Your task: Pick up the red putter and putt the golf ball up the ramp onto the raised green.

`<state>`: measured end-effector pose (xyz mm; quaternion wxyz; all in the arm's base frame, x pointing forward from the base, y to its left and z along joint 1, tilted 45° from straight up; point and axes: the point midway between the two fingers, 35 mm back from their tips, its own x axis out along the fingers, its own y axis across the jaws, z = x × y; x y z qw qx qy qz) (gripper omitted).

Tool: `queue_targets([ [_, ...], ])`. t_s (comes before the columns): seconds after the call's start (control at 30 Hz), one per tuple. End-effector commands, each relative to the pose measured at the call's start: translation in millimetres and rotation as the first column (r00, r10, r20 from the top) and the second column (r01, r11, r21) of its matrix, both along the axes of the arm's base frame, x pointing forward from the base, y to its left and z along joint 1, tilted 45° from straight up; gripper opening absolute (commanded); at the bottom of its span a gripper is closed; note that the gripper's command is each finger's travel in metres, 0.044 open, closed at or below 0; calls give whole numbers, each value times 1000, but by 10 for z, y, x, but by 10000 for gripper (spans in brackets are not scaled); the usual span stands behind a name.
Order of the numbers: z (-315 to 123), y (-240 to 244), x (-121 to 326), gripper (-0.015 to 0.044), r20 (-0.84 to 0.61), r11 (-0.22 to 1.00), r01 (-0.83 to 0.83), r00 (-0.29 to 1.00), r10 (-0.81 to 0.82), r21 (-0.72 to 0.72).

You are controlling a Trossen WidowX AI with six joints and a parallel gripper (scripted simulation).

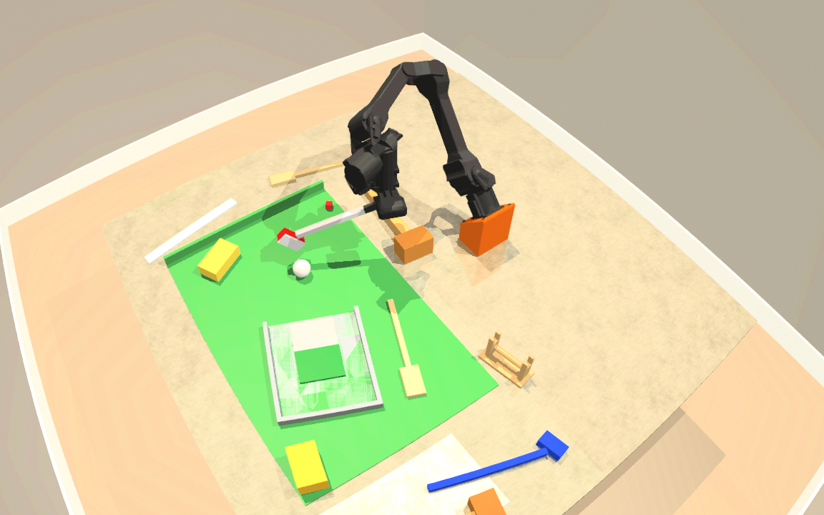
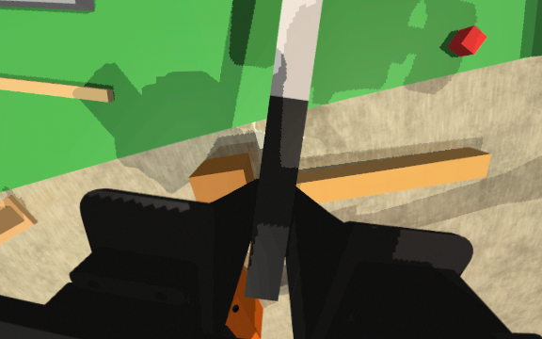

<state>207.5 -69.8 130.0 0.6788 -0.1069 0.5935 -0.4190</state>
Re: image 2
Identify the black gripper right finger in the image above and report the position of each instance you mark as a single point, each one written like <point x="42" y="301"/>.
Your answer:
<point x="322" y="252"/>

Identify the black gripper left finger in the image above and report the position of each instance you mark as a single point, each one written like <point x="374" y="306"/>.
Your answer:
<point x="215" y="236"/>

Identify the green flat mat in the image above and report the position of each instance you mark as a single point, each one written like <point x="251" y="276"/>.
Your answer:
<point x="187" y="68"/>

